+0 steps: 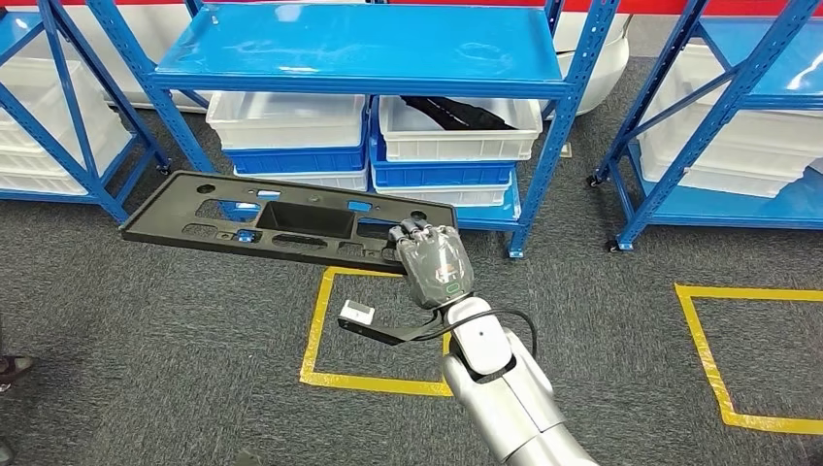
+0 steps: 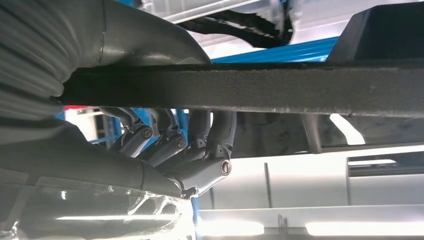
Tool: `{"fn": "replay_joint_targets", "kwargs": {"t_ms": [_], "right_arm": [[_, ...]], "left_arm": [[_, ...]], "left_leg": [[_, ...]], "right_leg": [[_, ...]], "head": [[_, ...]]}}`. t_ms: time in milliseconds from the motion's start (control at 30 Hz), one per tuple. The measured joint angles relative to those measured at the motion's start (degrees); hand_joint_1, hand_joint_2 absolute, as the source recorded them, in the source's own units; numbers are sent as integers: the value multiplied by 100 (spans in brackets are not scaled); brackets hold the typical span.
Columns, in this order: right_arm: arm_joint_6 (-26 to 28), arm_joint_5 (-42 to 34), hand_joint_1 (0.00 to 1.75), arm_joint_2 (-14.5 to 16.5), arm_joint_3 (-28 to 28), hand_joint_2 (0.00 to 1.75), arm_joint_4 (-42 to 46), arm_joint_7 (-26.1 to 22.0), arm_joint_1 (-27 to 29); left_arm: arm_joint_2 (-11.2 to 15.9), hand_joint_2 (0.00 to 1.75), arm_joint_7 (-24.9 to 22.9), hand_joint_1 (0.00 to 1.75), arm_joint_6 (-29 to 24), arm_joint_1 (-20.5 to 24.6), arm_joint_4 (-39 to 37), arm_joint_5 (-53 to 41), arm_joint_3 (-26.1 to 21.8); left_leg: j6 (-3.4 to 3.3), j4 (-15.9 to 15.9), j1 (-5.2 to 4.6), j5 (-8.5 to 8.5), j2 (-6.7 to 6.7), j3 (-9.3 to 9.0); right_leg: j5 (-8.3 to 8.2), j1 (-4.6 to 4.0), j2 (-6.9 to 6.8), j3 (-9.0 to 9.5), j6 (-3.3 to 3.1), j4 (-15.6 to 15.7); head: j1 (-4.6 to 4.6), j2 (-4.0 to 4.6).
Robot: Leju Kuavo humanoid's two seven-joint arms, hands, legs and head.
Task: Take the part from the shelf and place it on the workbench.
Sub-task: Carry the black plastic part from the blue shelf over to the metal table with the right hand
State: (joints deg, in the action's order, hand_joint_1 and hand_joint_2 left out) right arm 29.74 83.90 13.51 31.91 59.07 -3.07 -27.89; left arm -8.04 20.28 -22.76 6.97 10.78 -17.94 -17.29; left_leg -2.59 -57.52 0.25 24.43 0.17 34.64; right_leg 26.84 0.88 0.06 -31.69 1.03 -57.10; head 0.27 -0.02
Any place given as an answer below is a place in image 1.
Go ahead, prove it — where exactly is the blue metal shelf rack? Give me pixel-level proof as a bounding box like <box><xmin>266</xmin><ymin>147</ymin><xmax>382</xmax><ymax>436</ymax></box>
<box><xmin>83</xmin><ymin>0</ymin><xmax>622</xmax><ymax>260</ymax></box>
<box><xmin>0</xmin><ymin>0</ymin><xmax>174</xmax><ymax>225</ymax></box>
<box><xmin>586</xmin><ymin>0</ymin><xmax>823</xmax><ymax>253</ymax></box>

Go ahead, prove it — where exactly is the blue plastic bin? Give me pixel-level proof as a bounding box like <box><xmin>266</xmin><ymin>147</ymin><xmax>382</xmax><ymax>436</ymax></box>
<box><xmin>221</xmin><ymin>144</ymin><xmax>371</xmax><ymax>176</ymax></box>
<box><xmin>369</xmin><ymin>109</ymin><xmax>515</xmax><ymax>189</ymax></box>

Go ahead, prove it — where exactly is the black plastic trim piece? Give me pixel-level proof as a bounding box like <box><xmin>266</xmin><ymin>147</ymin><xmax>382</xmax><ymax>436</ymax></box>
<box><xmin>399</xmin><ymin>94</ymin><xmax>519</xmax><ymax>132</ymax></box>

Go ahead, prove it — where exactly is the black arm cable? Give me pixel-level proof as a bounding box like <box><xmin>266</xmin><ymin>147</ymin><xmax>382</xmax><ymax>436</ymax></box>
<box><xmin>444</xmin><ymin>308</ymin><xmax>538</xmax><ymax>361</ymax></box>

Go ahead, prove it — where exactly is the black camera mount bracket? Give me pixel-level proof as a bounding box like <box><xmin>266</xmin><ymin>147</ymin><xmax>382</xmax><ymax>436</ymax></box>
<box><xmin>337</xmin><ymin>315</ymin><xmax>451</xmax><ymax>348</ymax></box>

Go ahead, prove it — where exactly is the black plastic panel part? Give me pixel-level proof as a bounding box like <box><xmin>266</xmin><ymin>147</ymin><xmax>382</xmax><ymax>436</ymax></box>
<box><xmin>119</xmin><ymin>170</ymin><xmax>459</xmax><ymax>277</ymax></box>

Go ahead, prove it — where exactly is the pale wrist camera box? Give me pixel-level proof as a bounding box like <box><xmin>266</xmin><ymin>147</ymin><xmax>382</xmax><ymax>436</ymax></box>
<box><xmin>339</xmin><ymin>299</ymin><xmax>377</xmax><ymax>326</ymax></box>

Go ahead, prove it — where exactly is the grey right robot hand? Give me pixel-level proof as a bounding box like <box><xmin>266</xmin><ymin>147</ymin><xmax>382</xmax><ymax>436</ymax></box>
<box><xmin>387</xmin><ymin>218</ymin><xmax>476</xmax><ymax>312</ymax></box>

